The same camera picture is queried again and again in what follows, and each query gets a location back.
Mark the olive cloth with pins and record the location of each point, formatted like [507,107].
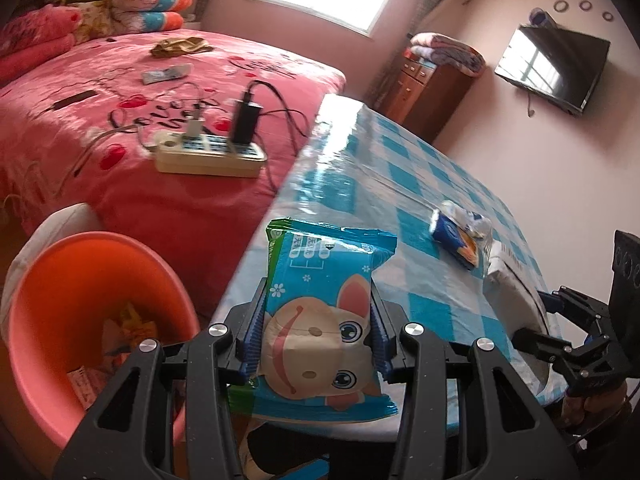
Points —
[180,46]

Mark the orange bin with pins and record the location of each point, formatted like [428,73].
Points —
[55,280]

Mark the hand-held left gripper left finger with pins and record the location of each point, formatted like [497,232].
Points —
[251,332]

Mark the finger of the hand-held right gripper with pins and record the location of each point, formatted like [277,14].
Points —
[542,345]
[570,302]

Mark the blue checkered tablecloth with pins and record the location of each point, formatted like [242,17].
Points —
[350,185]

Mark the folded pink blanket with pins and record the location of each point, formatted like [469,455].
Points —
[35,40]

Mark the black television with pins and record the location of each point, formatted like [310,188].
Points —
[555,67]

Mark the white paper scrap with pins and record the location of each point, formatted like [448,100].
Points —
[85,385]

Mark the brown wooden cabinet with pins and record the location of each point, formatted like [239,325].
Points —
[425,100]

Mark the white carton box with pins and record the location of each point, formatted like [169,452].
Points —
[517,280]

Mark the white bin liner bag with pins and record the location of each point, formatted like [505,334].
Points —
[40,240]

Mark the cream power strip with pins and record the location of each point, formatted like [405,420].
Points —
[210,157]

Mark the white charger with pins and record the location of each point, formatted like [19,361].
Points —
[195,122]

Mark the blue and white snack packet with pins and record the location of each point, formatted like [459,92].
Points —
[457,240]

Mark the folded striped blanket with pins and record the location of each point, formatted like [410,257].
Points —
[447,52]

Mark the black charger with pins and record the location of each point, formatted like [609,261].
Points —
[246,117]

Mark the blue wet wipes packet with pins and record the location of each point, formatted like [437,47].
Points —
[320,320]

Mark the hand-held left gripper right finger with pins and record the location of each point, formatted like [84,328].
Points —
[380,340]

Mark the pink bed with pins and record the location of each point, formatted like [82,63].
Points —
[150,195]

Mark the floral quilt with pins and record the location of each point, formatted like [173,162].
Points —
[107,12]

